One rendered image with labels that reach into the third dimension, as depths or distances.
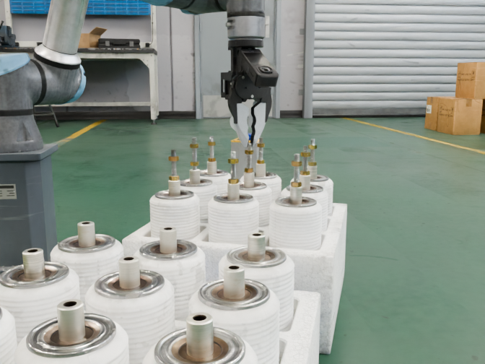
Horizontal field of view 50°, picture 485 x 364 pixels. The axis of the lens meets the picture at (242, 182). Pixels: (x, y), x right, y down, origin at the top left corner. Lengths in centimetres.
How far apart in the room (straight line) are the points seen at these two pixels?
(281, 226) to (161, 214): 23
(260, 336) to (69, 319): 18
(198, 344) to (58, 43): 108
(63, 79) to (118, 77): 481
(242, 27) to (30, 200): 66
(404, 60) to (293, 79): 135
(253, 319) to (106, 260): 26
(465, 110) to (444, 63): 218
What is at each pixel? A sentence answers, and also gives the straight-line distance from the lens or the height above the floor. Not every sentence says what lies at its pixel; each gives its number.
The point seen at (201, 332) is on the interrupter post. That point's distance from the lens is 44.
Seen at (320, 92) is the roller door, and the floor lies 30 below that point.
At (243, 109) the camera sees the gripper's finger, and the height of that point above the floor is 41.
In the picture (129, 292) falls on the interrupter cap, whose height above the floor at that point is 25.
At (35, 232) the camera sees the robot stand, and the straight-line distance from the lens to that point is 137.
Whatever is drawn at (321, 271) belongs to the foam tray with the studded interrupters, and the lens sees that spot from 90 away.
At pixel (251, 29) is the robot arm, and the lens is 105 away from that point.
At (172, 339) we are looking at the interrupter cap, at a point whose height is 25.
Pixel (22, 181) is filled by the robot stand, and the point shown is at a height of 23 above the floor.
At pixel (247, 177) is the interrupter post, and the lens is 107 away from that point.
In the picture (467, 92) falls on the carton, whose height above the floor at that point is 35.
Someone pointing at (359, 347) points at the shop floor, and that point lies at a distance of 100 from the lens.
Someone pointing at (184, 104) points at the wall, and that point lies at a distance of 620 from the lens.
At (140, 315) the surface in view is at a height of 24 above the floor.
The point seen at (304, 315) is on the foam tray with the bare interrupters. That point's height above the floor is 18.
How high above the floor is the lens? 47
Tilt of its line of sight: 11 degrees down
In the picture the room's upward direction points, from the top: straight up
